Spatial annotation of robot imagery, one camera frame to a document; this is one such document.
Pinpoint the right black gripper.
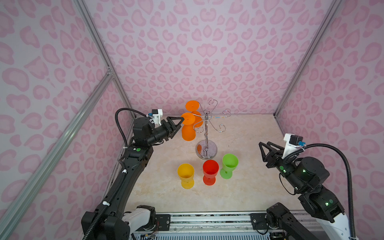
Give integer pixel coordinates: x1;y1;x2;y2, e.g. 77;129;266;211
257;141;307;193

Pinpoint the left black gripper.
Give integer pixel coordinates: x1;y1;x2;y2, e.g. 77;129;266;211
146;117;184;147

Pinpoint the orange plastic wine glass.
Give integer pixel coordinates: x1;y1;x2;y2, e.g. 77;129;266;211
186;101;203;128
182;113;196;141

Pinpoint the green plastic wine glass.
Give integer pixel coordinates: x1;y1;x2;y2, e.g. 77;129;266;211
220;154;239;180

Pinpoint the yellow plastic wine glass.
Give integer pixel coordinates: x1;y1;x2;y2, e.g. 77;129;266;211
178;164;195;190

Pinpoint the red plastic wine glass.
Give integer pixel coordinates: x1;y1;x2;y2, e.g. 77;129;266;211
203;160;219;186

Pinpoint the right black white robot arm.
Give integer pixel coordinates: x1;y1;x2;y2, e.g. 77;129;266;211
259;142;358;240

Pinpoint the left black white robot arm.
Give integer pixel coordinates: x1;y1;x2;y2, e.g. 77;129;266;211
81;117;184;240

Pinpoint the chrome wine glass rack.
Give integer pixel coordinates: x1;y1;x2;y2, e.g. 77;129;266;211
192;99;232;160

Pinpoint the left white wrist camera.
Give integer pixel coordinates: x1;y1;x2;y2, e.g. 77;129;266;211
147;109;163;126

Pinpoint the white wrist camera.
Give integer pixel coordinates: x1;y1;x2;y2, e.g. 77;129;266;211
283;134;306;159
147;109;163;126

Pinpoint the right black corrugated cable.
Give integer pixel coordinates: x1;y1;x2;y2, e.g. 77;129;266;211
292;143;356;240

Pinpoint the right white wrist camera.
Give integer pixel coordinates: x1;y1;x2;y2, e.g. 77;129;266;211
283;134;306;159

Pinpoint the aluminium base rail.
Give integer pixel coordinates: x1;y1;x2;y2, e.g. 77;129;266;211
80;211;344;240

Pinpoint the left aluminium frame post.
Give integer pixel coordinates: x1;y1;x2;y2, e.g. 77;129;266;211
73;0;132;108

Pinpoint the aluminium frame post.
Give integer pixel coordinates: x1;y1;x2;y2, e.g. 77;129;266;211
73;0;132;108
274;0;344;119

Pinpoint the right aluminium frame post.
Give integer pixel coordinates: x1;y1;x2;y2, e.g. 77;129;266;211
274;0;344;119

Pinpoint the diagonal aluminium frame bar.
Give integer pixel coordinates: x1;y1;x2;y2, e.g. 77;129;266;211
1;73;115;240

